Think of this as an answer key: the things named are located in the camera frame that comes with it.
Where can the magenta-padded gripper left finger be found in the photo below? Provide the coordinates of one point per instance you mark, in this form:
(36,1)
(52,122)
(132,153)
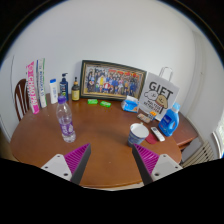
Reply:
(61,165)

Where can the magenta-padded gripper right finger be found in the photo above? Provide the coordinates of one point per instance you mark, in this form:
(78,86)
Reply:
(163,166)

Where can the clear purple-capped water bottle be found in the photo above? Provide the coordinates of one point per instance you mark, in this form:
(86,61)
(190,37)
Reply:
(66,123)

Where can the flat round red coaster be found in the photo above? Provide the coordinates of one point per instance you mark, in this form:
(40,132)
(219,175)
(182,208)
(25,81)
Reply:
(151,139)

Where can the white remote control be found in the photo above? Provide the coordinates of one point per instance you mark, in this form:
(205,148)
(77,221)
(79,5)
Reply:
(158,134)

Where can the blue patterned white cup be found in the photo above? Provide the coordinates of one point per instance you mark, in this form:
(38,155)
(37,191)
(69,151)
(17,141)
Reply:
(137,132)

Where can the blue detergent bottle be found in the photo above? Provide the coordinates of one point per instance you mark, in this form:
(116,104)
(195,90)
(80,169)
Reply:
(168,122)

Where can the colourful puzzle cube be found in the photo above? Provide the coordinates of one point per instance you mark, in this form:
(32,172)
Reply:
(152,115)

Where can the small clear snack packet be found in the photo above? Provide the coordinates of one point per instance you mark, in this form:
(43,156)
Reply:
(143,118)

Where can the blue tissue pack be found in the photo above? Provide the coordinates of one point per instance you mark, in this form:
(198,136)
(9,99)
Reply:
(130,105)

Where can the white printed paper gift bag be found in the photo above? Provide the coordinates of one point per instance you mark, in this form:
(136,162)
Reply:
(160,93)

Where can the white blue-capped lotion bottle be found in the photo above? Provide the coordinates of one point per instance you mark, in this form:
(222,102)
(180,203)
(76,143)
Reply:
(53,91)

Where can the amber pump bottle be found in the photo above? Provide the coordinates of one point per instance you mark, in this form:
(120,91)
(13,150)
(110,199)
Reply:
(75,91)

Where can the dark blue pump bottle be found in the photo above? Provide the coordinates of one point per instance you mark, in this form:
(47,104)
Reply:
(64,88)

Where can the brown wooden chair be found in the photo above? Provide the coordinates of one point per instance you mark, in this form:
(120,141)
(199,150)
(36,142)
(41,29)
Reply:
(20,96)

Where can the pink tall tube box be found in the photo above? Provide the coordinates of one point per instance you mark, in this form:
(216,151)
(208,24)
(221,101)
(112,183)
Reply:
(32,90)

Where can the green and white tube box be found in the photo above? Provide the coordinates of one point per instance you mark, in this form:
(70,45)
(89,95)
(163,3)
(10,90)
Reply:
(41,83)

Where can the framed group photo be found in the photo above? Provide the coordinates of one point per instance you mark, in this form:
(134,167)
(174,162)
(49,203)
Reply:
(111,81)

